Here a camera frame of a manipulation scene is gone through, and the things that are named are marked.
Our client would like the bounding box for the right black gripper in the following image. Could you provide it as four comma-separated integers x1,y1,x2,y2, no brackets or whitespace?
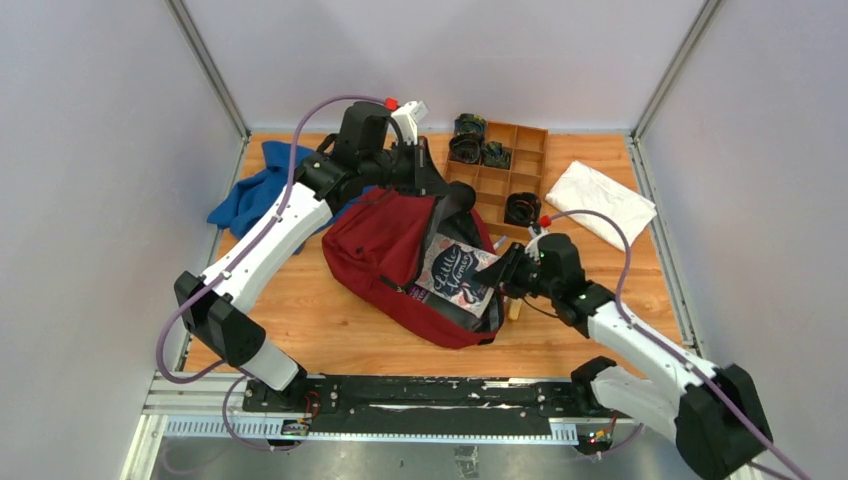
474,242,561,301

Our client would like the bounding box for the Little Women book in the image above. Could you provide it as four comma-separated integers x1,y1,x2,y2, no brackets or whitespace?
415,233,498,318

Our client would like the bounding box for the red backpack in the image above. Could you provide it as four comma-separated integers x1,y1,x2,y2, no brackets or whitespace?
322,183,505,349

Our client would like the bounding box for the purple treehouse book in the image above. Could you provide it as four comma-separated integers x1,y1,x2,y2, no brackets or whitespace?
407,285,438,306

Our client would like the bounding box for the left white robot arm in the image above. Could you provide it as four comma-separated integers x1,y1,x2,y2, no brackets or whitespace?
174,96,446,413

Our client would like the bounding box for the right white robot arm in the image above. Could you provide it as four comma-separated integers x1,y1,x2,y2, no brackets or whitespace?
473,233,773,479

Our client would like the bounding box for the purple capped white marker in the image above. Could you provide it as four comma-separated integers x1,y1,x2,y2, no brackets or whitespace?
493,236,508,250

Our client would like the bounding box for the rolled dark tie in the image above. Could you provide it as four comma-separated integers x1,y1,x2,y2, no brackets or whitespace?
448,133,484,165

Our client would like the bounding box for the wooden divided tray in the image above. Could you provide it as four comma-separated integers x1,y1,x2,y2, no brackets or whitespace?
442,120,549,241

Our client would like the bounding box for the rolled tie with orange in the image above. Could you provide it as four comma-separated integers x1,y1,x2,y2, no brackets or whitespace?
503,192,541,227

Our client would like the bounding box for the rolled green tie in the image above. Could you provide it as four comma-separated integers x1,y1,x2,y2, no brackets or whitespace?
481,141,512,170

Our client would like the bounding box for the white folded cloth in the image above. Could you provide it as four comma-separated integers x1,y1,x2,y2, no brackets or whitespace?
544,161,657,252

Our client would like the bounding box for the blue cloth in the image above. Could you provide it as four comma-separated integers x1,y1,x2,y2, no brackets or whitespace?
206,140,366,256

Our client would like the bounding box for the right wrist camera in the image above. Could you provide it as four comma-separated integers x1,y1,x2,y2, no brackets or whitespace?
524,225,549,261

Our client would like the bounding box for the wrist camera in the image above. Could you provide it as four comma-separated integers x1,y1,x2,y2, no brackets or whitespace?
391,100,429,145
524,225,549,261

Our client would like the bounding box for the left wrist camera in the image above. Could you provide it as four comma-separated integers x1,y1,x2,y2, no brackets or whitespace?
391,100,429,145

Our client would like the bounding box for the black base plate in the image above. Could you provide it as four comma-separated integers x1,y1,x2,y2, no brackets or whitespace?
241,374,630,441

